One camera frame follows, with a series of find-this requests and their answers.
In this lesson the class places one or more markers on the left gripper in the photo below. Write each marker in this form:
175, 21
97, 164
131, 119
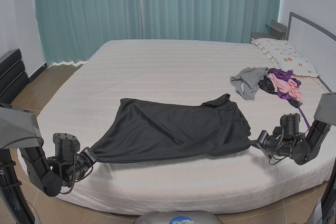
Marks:
84, 162

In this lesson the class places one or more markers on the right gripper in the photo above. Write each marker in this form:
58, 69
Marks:
267, 144

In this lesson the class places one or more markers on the black T-shirt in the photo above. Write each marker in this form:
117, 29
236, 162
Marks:
168, 131

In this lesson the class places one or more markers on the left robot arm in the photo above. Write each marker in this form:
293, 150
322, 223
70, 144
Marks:
31, 162

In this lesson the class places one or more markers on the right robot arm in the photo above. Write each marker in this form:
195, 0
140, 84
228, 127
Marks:
319, 128

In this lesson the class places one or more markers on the pile of clothes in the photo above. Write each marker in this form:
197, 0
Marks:
284, 86

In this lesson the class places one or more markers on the bed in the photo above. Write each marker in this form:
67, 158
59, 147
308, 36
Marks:
168, 73

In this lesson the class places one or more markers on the grey garment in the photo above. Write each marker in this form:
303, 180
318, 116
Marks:
252, 80

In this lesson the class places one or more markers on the white printed pillow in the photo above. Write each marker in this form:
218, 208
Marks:
286, 56

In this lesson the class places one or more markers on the black chest of drawers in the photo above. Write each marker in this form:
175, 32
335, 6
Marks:
11, 73

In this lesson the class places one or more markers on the grey bedside table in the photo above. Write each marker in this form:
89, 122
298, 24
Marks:
275, 28

